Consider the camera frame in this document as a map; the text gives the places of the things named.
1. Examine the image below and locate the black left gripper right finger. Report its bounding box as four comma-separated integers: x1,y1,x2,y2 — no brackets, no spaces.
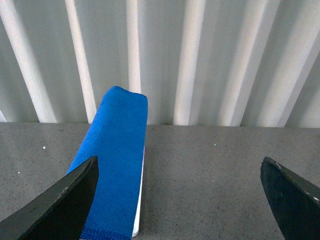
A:
260,157,320,240

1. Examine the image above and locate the blue microfiber cloth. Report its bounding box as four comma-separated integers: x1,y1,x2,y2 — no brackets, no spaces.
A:
68,86,148,240

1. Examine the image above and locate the white rack with wooden bars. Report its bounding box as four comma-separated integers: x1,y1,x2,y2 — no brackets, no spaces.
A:
132,148,145,238

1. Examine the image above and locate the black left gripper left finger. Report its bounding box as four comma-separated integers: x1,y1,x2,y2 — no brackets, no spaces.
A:
0,156,99,240

